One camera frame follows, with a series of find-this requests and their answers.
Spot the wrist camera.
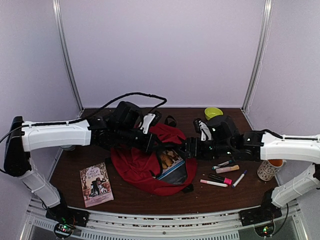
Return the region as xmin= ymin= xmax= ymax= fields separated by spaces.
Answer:
xmin=138 ymin=110 xmax=162 ymax=134
xmin=193 ymin=118 xmax=213 ymax=142

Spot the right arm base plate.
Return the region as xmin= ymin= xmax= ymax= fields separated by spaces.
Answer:
xmin=239 ymin=207 xmax=282 ymax=227

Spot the aluminium frame post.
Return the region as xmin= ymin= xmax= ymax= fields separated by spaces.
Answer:
xmin=52 ymin=0 xmax=84 ymax=112
xmin=241 ymin=0 xmax=273 ymax=113

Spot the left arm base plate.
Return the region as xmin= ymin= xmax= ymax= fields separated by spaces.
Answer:
xmin=45 ymin=207 xmax=90 ymax=227

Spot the purple white marker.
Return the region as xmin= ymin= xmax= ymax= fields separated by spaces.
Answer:
xmin=231 ymin=170 xmax=248 ymax=188

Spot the beige highlighter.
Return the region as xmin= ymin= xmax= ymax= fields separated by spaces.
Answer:
xmin=215 ymin=164 xmax=240 ymax=174

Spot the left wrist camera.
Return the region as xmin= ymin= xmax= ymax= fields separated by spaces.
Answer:
xmin=138 ymin=110 xmax=162 ymax=134

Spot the pale blue ceramic bowl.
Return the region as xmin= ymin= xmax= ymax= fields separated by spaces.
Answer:
xmin=60 ymin=145 xmax=76 ymax=151

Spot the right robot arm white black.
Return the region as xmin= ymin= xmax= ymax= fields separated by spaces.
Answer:
xmin=182 ymin=115 xmax=320 ymax=221

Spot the pink white marker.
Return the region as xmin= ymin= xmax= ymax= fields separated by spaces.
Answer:
xmin=200 ymin=179 xmax=228 ymax=188

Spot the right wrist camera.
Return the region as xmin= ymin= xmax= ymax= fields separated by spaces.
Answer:
xmin=193 ymin=118 xmax=213 ymax=142

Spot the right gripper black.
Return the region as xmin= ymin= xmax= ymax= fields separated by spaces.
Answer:
xmin=176 ymin=137 xmax=234 ymax=161

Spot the left aluminium frame post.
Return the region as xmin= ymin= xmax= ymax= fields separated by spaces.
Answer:
xmin=52 ymin=0 xmax=84 ymax=112

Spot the small pink illustrated book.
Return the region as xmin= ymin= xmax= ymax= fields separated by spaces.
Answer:
xmin=79 ymin=162 xmax=114 ymax=208

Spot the dog book Why Dogs Bark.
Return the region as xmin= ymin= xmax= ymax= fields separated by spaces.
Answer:
xmin=156 ymin=149 xmax=185 ymax=180

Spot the pink black highlighter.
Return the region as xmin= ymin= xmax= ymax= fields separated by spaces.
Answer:
xmin=208 ymin=173 xmax=233 ymax=185

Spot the lime green bowl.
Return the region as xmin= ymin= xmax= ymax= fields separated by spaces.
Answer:
xmin=204 ymin=107 xmax=224 ymax=120

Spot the patterned mug orange inside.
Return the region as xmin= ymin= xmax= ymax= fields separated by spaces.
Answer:
xmin=257 ymin=159 xmax=287 ymax=182

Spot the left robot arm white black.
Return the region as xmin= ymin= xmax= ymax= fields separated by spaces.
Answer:
xmin=3 ymin=101 xmax=161 ymax=222

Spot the front aluminium rail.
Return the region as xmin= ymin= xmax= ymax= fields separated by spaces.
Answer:
xmin=18 ymin=197 xmax=311 ymax=240

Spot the right aluminium frame post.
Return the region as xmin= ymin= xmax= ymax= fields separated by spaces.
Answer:
xmin=241 ymin=0 xmax=273 ymax=113

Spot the red backpack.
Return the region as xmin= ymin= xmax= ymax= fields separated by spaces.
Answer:
xmin=110 ymin=115 xmax=197 ymax=196

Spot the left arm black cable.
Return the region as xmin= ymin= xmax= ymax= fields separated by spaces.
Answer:
xmin=0 ymin=91 xmax=168 ymax=173

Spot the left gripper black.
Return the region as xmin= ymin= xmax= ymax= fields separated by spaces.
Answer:
xmin=115 ymin=125 xmax=164 ymax=153

